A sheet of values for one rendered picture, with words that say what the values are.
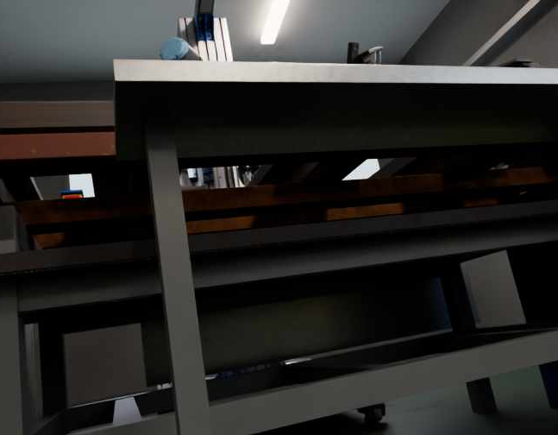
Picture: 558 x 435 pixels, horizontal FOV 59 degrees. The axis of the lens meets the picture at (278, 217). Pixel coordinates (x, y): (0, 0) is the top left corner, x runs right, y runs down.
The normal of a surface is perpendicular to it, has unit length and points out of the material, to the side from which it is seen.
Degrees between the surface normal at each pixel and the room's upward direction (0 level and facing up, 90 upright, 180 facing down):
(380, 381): 90
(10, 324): 90
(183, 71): 90
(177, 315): 90
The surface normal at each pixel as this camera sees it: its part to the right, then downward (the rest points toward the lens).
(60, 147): 0.29, -0.27
